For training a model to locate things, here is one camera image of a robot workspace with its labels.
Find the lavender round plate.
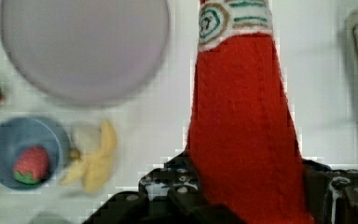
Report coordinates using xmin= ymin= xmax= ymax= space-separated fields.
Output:
xmin=0 ymin=0 xmax=171 ymax=105

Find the light red toy strawberry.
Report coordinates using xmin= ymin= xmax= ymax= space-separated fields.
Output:
xmin=13 ymin=147 xmax=49 ymax=185

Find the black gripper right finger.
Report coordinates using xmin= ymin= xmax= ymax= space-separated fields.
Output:
xmin=302 ymin=160 xmax=358 ymax=224

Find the red plush ketchup bottle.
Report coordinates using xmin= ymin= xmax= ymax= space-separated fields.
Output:
xmin=187 ymin=0 xmax=314 ymax=224

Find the green plate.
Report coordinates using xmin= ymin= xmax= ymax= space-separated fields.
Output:
xmin=27 ymin=212 xmax=72 ymax=224

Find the yellow plush peeled banana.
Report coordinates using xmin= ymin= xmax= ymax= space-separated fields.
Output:
xmin=59 ymin=119 xmax=117 ymax=193

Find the blue bowl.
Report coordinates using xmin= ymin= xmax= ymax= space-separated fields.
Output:
xmin=0 ymin=116 xmax=70 ymax=191

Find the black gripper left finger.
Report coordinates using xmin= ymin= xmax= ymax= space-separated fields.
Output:
xmin=82 ymin=151 xmax=246 ymax=224

